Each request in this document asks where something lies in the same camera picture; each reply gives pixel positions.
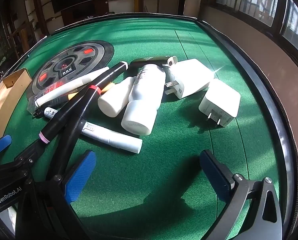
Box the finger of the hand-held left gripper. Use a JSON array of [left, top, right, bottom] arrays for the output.
[[4, 139, 46, 170], [0, 134, 13, 157]]

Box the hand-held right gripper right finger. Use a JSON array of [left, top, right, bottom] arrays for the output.
[[199, 149, 283, 240]]

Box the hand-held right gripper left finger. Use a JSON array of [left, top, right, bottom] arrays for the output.
[[37, 149, 97, 240]]

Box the black marker red band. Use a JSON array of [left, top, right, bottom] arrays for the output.
[[45, 84, 103, 180]]

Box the shallow cardboard box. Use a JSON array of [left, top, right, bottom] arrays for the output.
[[0, 67, 33, 143]]

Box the black marker pink end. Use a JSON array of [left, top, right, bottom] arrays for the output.
[[39, 61, 129, 145]]

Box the white marker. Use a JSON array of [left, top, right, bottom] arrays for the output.
[[80, 121, 143, 154]]

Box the black and yellow pen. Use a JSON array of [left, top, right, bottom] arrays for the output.
[[48, 82, 114, 107]]

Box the clear red syringe pack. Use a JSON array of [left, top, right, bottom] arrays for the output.
[[27, 81, 70, 113]]

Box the small white charger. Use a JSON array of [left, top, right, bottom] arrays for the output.
[[198, 78, 241, 128]]

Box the white tapered pen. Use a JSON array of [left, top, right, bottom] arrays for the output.
[[35, 67, 110, 107]]

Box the small white dropper bottle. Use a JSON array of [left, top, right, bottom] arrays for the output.
[[97, 76, 136, 117]]

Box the large white bottle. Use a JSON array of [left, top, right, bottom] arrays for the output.
[[121, 64, 167, 136]]

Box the large white charger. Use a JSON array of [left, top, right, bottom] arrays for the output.
[[163, 58, 215, 100]]

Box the olive green lighter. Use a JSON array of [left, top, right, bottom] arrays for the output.
[[130, 56, 178, 68]]

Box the round table centre panel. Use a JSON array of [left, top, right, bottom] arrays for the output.
[[26, 41, 114, 100]]

